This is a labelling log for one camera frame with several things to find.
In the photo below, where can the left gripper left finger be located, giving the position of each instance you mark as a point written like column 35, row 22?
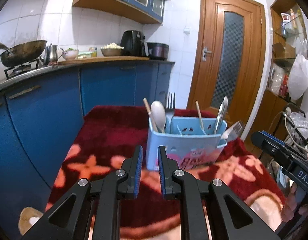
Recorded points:
column 91, row 208

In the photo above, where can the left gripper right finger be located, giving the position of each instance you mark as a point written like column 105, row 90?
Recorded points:
column 208, row 210

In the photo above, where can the steel fork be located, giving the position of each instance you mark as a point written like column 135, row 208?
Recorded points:
column 170, row 109
column 233, row 132

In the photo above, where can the beige plastic spoon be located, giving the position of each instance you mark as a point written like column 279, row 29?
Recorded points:
column 158, row 113

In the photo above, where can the bamboo chopstick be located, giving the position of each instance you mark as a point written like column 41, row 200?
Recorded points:
column 200, row 117

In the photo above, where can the steel peeler tongs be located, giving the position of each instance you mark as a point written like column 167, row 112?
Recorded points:
column 221, row 112

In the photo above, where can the person's right hand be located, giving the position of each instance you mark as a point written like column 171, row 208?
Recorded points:
column 289, row 207

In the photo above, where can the light blue utensil box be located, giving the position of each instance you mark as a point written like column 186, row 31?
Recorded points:
column 190, row 150

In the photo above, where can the white plastic bag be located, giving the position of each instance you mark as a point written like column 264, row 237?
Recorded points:
column 298, row 78

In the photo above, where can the blue base cabinets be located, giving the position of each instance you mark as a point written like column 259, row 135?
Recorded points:
column 42, row 111

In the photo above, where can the wooden door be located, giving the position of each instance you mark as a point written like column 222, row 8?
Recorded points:
column 229, row 57

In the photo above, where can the dark rice cooker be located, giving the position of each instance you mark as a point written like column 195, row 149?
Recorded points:
column 158, row 51

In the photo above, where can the metal bowl with food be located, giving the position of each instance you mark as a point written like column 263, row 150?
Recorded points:
column 111, row 49

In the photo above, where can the white ceramic bowl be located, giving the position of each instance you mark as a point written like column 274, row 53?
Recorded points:
column 70, row 54

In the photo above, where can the black air fryer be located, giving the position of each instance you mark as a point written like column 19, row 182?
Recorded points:
column 133, row 43

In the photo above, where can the steel kettle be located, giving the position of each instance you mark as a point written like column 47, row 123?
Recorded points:
column 51, row 55

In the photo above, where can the black wok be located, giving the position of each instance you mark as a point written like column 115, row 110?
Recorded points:
column 21, row 53

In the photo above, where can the wire rack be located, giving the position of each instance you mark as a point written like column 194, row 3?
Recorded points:
column 294, row 121

